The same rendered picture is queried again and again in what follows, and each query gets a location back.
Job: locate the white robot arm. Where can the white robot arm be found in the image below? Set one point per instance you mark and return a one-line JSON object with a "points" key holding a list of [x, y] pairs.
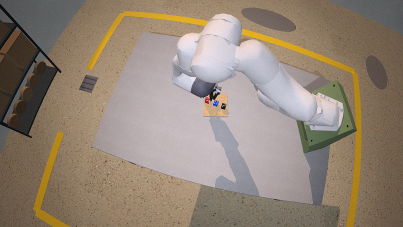
{"points": [[212, 56]]}

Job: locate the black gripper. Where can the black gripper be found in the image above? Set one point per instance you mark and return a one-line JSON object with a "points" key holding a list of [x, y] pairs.
{"points": [[211, 96]]}

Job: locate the tan flat mat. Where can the tan flat mat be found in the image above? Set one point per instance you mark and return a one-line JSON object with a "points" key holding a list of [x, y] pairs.
{"points": [[216, 111]]}

